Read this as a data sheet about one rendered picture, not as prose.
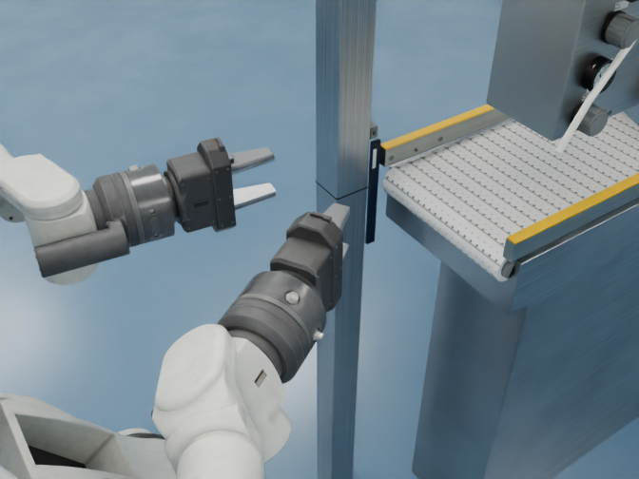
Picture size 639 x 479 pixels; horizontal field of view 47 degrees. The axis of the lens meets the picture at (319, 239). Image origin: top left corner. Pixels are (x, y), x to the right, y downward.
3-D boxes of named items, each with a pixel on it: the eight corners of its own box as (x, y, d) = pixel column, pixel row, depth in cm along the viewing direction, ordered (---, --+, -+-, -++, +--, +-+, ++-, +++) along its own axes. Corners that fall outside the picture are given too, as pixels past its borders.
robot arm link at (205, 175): (207, 119, 89) (109, 142, 85) (235, 159, 82) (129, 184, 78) (217, 202, 97) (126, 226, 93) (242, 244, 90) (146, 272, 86)
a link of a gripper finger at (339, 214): (355, 214, 81) (333, 246, 76) (328, 206, 82) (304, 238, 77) (356, 201, 80) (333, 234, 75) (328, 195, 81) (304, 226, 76)
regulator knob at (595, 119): (585, 143, 79) (594, 105, 76) (567, 132, 80) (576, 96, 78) (606, 133, 80) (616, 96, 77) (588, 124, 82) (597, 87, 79)
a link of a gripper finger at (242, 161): (277, 162, 89) (228, 175, 86) (266, 149, 91) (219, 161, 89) (276, 151, 88) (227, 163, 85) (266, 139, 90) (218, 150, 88)
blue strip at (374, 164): (367, 244, 123) (373, 143, 110) (364, 242, 123) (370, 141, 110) (375, 241, 123) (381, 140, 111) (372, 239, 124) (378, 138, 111)
